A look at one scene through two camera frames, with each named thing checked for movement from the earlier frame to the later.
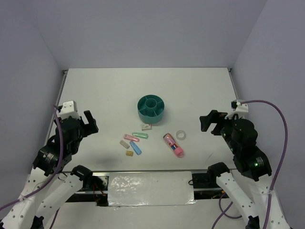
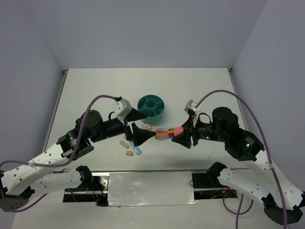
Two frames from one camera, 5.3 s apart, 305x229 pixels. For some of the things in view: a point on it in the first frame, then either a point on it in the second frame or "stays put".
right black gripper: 214,116 to 190,126
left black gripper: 90,128 to 139,135
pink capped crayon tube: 177,150 to 162,134
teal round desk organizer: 151,109 stays put
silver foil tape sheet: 150,188 stays put
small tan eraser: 129,153 stays put
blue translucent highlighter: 135,148 stays put
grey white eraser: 124,144 stays put
